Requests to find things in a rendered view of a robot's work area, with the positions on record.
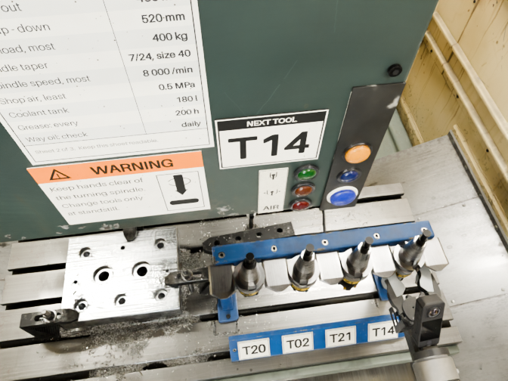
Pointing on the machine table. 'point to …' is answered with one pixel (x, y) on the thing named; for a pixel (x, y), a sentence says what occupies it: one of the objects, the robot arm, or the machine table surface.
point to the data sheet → (103, 78)
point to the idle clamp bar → (280, 230)
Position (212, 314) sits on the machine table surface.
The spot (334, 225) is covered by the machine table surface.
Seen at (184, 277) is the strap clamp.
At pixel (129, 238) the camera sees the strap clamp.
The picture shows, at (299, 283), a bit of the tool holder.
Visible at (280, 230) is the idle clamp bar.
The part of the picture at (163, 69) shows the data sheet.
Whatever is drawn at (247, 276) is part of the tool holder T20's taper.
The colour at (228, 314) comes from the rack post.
